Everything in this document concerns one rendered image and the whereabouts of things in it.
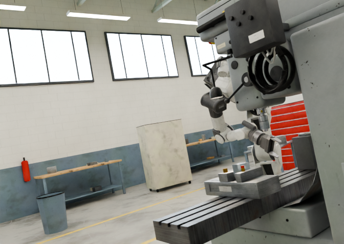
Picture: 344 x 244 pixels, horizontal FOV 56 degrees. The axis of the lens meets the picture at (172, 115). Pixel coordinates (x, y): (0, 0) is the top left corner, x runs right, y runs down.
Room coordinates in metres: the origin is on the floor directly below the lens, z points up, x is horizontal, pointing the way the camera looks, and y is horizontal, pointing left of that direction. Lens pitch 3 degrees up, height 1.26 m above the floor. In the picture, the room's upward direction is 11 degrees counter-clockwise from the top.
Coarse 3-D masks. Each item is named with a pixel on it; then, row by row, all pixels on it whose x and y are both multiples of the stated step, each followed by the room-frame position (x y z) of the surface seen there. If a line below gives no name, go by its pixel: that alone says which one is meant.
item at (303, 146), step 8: (304, 136) 1.85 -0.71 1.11; (296, 144) 1.88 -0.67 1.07; (304, 144) 1.84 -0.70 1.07; (312, 144) 1.81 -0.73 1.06; (296, 152) 1.89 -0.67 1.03; (304, 152) 1.85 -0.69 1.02; (312, 152) 1.81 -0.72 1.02; (296, 160) 1.90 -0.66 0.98; (304, 160) 1.86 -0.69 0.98; (312, 160) 1.81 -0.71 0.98; (304, 168) 1.87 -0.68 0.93; (312, 168) 1.82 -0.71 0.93
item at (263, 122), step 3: (264, 117) 1.66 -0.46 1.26; (267, 117) 1.67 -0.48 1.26; (261, 120) 1.67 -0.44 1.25; (264, 120) 1.66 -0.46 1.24; (267, 120) 1.67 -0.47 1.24; (261, 123) 1.67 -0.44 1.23; (264, 123) 1.66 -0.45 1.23; (267, 123) 1.66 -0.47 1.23; (261, 126) 1.67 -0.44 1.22; (264, 126) 1.66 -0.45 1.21; (267, 126) 1.66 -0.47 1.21; (261, 129) 1.68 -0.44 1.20
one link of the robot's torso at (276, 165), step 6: (276, 144) 2.35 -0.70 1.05; (276, 150) 2.33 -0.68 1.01; (252, 156) 2.44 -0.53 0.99; (258, 162) 2.47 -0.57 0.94; (264, 162) 2.43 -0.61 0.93; (270, 162) 2.36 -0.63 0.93; (276, 162) 2.33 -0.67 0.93; (282, 162) 2.39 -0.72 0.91; (264, 168) 2.44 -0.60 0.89; (270, 168) 2.41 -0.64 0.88; (276, 168) 2.34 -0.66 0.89; (264, 174) 2.44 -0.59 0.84; (270, 174) 2.45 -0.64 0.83; (276, 174) 2.36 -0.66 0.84
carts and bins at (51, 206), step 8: (280, 136) 4.79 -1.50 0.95; (280, 144) 4.78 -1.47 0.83; (248, 152) 4.61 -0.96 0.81; (248, 160) 4.66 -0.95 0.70; (56, 192) 5.94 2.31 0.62; (40, 200) 5.51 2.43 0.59; (48, 200) 5.49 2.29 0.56; (56, 200) 5.55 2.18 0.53; (64, 200) 5.75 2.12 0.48; (40, 208) 5.54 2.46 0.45; (48, 208) 5.50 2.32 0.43; (56, 208) 5.55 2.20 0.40; (64, 208) 5.70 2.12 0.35; (40, 216) 5.63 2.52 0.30; (48, 216) 5.51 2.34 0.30; (56, 216) 5.54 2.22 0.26; (64, 216) 5.67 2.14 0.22; (48, 224) 5.52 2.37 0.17; (56, 224) 5.54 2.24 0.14; (64, 224) 5.65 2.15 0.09; (48, 232) 5.54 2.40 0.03; (56, 232) 5.54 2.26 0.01
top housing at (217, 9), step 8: (224, 0) 1.60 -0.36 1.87; (232, 0) 1.56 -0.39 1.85; (208, 8) 1.70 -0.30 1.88; (216, 8) 1.65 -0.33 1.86; (224, 8) 1.60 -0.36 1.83; (200, 16) 1.75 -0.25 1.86; (208, 16) 1.70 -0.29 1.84; (200, 24) 1.75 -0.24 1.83; (224, 24) 1.62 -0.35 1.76; (208, 32) 1.72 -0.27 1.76; (216, 32) 1.68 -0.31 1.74; (208, 40) 1.77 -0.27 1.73
